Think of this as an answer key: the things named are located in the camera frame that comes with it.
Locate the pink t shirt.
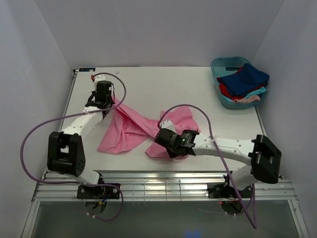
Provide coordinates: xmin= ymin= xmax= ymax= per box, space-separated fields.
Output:
xmin=98 ymin=104 xmax=200 ymax=155

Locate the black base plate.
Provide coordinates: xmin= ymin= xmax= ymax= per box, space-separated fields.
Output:
xmin=76 ymin=183 xmax=120 ymax=200
xmin=207 ymin=183 xmax=252 ymax=200

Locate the teal plastic laundry basket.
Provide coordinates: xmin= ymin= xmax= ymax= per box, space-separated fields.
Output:
xmin=211 ymin=57 xmax=266 ymax=109

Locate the dark blue t shirt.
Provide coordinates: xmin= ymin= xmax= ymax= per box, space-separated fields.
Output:
xmin=217 ymin=63 xmax=269 ymax=99

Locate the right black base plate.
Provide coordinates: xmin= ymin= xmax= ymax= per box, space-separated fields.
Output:
xmin=207 ymin=183 xmax=252 ymax=200

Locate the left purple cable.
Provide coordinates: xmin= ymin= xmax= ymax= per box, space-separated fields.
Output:
xmin=20 ymin=72 xmax=128 ymax=222

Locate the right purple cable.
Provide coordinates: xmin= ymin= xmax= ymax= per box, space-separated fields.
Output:
xmin=157 ymin=104 xmax=258 ymax=229

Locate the turquoise garment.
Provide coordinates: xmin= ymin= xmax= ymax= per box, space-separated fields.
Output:
xmin=244 ymin=86 xmax=267 ymax=99

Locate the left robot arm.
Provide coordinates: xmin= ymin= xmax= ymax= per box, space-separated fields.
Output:
xmin=47 ymin=79 xmax=114 ymax=185

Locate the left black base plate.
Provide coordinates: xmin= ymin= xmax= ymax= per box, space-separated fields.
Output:
xmin=76 ymin=183 xmax=120 ymax=200

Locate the purple cable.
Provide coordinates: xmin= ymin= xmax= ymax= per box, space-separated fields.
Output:
xmin=20 ymin=72 xmax=128 ymax=222
xmin=157 ymin=104 xmax=258 ymax=229

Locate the light pink garment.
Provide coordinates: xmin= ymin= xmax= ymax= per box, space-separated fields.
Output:
xmin=232 ymin=95 xmax=261 ymax=104

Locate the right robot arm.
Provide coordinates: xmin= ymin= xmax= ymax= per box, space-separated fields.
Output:
xmin=154 ymin=120 xmax=282 ymax=199

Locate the blue label sticker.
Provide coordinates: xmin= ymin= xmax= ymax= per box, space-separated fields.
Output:
xmin=78 ymin=67 xmax=96 ymax=72

